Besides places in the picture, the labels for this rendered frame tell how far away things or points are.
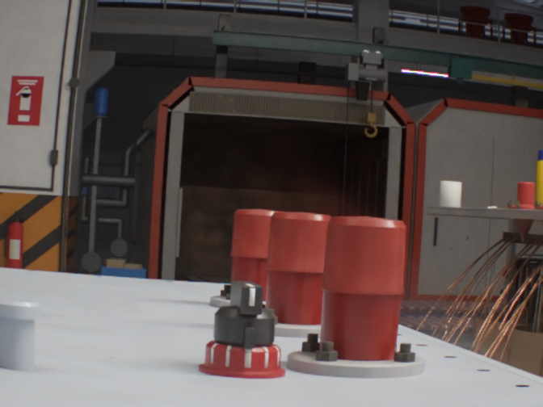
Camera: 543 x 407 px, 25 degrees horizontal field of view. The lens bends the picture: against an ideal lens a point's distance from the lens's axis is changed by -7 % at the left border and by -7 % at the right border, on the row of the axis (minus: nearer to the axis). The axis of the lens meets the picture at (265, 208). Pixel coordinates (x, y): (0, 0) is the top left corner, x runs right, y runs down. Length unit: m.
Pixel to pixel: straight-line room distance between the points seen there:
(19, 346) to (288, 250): 0.52
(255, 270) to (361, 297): 0.66
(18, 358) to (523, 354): 3.15
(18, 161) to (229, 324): 10.66
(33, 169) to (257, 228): 9.96
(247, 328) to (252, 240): 0.72
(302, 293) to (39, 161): 10.29
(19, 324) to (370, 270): 0.31
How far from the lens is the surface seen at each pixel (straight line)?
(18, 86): 11.70
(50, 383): 0.91
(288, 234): 1.40
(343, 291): 1.08
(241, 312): 1.02
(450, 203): 4.64
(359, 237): 1.08
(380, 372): 1.06
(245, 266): 1.73
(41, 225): 11.65
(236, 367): 1.03
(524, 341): 4.00
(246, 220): 1.73
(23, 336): 0.95
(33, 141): 11.66
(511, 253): 4.58
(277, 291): 1.41
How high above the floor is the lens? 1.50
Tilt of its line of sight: level
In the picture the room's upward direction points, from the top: 3 degrees clockwise
